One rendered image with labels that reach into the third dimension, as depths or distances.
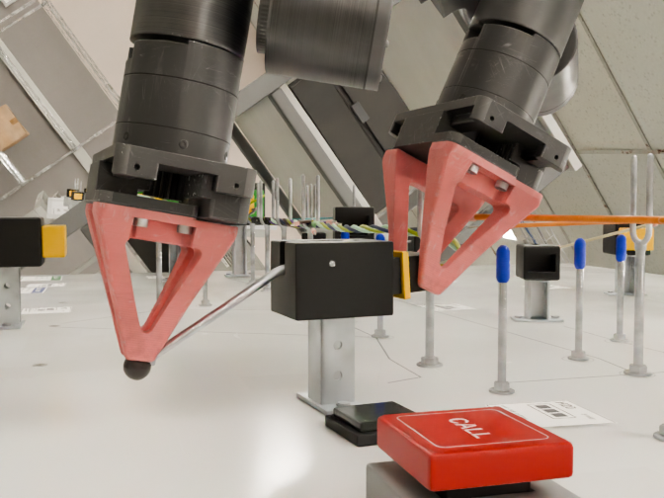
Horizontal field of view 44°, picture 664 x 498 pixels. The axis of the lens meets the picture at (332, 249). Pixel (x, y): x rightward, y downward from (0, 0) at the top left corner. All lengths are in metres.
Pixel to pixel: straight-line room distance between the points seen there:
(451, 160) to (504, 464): 0.21
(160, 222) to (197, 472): 0.12
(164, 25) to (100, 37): 7.71
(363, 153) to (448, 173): 1.14
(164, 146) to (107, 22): 7.75
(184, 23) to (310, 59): 0.06
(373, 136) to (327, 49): 1.20
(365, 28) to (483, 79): 0.10
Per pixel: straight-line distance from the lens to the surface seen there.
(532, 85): 0.48
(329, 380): 0.44
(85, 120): 8.04
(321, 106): 1.56
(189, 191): 0.40
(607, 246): 1.06
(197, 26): 0.40
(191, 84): 0.40
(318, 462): 0.36
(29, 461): 0.38
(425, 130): 0.46
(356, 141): 1.57
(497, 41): 0.48
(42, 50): 8.09
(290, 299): 0.42
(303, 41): 0.40
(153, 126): 0.39
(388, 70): 2.09
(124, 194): 0.39
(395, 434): 0.28
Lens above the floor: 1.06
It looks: 11 degrees up
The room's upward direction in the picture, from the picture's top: 53 degrees clockwise
